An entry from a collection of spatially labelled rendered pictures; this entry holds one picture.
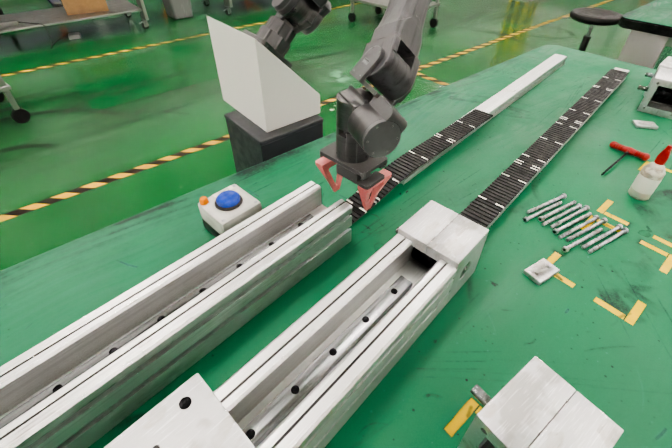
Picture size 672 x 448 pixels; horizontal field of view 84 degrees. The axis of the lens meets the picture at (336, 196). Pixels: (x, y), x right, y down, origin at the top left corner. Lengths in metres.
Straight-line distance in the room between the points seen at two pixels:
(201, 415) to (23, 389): 0.24
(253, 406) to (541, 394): 0.30
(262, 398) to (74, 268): 0.42
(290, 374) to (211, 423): 0.13
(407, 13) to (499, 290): 0.44
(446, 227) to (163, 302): 0.41
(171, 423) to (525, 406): 0.33
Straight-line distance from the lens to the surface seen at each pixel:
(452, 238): 0.57
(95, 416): 0.54
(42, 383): 0.58
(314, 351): 0.50
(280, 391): 0.48
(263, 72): 0.93
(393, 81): 0.58
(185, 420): 0.40
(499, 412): 0.44
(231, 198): 0.67
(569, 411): 0.47
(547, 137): 1.01
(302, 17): 0.98
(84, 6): 5.23
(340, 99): 0.58
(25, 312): 0.74
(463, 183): 0.84
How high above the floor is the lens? 1.26
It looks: 39 degrees down
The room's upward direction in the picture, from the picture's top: straight up
